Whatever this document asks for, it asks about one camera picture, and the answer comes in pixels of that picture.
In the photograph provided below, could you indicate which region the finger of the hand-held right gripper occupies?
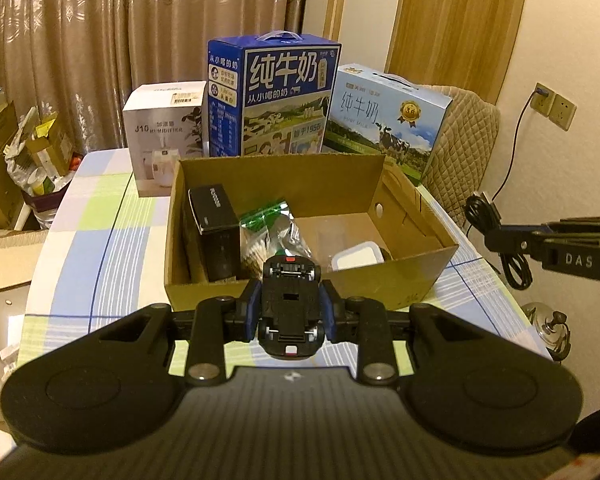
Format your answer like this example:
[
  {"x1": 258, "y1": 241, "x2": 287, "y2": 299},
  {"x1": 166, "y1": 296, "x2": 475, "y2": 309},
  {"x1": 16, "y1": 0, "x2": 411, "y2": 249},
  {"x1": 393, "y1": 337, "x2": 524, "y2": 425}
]
[
  {"x1": 544, "y1": 214, "x2": 600, "y2": 238},
  {"x1": 482, "y1": 226, "x2": 552, "y2": 262}
]

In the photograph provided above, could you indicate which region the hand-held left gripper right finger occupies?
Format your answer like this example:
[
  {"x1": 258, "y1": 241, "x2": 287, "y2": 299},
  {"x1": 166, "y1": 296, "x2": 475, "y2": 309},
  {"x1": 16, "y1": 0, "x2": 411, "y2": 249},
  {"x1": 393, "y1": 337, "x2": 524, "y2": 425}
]
[{"x1": 320, "y1": 280, "x2": 512, "y2": 387}]

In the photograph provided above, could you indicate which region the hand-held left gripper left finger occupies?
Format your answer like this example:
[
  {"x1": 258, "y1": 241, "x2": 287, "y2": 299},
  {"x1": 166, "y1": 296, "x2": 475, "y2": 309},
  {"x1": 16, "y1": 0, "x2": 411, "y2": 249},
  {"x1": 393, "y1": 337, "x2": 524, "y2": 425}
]
[{"x1": 87, "y1": 280, "x2": 263, "y2": 387}]

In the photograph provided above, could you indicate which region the black toy car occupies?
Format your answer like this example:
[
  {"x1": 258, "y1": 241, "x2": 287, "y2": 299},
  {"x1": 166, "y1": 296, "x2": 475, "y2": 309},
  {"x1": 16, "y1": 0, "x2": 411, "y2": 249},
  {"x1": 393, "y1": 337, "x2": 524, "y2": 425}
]
[{"x1": 256, "y1": 255, "x2": 327, "y2": 360}]

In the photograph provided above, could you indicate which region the white square box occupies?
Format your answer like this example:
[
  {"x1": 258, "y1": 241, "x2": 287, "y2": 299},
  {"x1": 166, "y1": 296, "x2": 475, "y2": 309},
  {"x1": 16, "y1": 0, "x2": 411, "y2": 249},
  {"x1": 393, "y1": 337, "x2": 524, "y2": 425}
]
[{"x1": 330, "y1": 241, "x2": 385, "y2": 272}]

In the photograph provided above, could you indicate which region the brown cardboard box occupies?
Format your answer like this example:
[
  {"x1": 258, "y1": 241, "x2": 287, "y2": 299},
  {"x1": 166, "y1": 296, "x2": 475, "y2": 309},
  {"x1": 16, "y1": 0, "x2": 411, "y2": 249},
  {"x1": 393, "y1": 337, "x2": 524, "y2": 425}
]
[{"x1": 163, "y1": 154, "x2": 460, "y2": 313}]

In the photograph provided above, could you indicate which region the silver and green foil bag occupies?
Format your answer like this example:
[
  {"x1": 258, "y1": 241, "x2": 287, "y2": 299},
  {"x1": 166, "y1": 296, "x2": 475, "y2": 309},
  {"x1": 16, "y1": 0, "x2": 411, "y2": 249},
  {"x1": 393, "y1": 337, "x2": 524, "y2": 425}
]
[{"x1": 239, "y1": 200, "x2": 313, "y2": 261}]

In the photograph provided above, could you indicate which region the black shaver box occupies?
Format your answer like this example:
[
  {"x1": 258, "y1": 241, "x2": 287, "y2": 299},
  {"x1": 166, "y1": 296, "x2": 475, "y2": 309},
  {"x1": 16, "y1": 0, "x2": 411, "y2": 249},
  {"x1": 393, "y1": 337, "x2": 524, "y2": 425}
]
[{"x1": 187, "y1": 185, "x2": 242, "y2": 283}]

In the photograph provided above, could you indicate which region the glass pot lid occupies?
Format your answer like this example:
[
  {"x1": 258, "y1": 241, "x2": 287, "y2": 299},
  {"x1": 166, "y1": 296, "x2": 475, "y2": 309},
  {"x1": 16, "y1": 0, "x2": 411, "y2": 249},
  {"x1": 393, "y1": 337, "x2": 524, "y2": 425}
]
[{"x1": 522, "y1": 301, "x2": 571, "y2": 361}]

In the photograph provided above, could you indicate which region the chair with quilted cover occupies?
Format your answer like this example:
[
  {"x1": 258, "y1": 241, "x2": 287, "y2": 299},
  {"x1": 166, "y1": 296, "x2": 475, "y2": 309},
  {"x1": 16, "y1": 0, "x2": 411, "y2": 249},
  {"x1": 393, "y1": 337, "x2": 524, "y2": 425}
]
[{"x1": 420, "y1": 86, "x2": 501, "y2": 226}]

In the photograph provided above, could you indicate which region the light blue milk carton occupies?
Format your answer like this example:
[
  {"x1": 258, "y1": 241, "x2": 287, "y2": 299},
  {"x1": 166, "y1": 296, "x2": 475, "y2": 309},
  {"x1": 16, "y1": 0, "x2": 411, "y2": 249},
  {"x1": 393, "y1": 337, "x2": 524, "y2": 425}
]
[{"x1": 324, "y1": 62, "x2": 453, "y2": 188}]

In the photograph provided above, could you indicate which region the white humidifier box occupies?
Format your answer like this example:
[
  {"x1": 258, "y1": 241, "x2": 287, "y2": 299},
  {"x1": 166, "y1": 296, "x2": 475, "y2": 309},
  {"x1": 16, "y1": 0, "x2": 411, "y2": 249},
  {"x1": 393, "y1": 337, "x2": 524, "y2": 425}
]
[{"x1": 121, "y1": 80, "x2": 207, "y2": 197}]

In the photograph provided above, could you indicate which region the dark blue milk carton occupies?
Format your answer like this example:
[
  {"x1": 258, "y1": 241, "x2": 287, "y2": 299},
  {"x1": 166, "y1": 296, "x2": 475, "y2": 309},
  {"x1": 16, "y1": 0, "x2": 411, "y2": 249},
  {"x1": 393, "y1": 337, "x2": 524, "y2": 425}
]
[{"x1": 207, "y1": 30, "x2": 341, "y2": 158}]

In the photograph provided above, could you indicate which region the dark framed board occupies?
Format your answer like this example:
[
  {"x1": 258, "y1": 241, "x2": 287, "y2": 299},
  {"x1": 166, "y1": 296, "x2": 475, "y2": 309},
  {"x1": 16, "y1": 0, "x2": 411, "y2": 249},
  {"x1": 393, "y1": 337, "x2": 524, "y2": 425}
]
[{"x1": 0, "y1": 280, "x2": 33, "y2": 423}]

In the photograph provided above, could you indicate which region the small open cardboard box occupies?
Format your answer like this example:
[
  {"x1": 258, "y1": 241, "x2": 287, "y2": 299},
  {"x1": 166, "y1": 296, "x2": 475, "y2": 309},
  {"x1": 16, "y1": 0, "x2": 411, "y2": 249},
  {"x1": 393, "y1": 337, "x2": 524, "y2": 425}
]
[{"x1": 25, "y1": 110, "x2": 74, "y2": 176}]

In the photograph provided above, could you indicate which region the crumpled plastic bag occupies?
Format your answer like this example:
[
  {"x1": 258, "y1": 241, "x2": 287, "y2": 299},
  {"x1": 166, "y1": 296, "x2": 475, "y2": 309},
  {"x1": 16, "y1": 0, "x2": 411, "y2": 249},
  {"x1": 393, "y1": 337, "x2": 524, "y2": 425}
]
[{"x1": 5, "y1": 105, "x2": 76, "y2": 211}]

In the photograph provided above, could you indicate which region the brown patterned curtain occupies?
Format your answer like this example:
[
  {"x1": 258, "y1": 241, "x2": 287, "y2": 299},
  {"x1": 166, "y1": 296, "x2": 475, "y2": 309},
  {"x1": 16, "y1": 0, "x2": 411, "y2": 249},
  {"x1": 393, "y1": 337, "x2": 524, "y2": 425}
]
[{"x1": 0, "y1": 0, "x2": 311, "y2": 153}]

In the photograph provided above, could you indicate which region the black power cord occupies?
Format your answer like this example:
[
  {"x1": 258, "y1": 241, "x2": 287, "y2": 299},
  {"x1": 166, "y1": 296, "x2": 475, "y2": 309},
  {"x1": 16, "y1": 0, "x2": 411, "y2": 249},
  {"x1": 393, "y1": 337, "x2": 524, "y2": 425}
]
[{"x1": 490, "y1": 87, "x2": 546, "y2": 201}]

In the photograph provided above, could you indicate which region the empty wall socket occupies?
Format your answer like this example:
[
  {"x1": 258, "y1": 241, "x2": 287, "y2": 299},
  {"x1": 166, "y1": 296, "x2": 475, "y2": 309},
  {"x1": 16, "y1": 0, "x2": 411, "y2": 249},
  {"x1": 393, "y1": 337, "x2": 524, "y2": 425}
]
[{"x1": 550, "y1": 92, "x2": 577, "y2": 131}]

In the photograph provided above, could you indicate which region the wall socket with plug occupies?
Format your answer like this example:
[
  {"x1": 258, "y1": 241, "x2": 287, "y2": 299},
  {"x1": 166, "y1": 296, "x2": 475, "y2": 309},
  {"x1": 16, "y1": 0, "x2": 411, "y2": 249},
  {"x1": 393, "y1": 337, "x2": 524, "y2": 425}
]
[{"x1": 530, "y1": 82, "x2": 556, "y2": 116}]

